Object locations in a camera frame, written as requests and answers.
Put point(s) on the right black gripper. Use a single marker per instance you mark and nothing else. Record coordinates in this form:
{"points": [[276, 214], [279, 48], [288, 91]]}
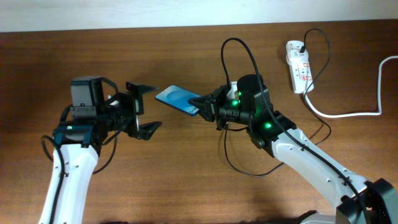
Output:
{"points": [[211, 107]]}

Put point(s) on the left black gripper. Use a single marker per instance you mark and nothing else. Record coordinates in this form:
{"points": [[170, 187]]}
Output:
{"points": [[134, 101]]}

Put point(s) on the blue Galaxy smartphone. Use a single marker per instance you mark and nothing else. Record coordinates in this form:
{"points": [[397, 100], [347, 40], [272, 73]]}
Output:
{"points": [[178, 98]]}

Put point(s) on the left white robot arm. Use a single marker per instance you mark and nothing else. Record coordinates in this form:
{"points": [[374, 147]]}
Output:
{"points": [[77, 148]]}

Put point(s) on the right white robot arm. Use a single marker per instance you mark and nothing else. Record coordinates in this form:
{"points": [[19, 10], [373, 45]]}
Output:
{"points": [[354, 198]]}

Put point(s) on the white charger adapter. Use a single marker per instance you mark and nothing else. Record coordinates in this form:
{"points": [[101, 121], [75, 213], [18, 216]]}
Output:
{"points": [[295, 57]]}

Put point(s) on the white power strip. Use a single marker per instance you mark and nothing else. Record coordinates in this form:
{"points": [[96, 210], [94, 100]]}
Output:
{"points": [[300, 73]]}

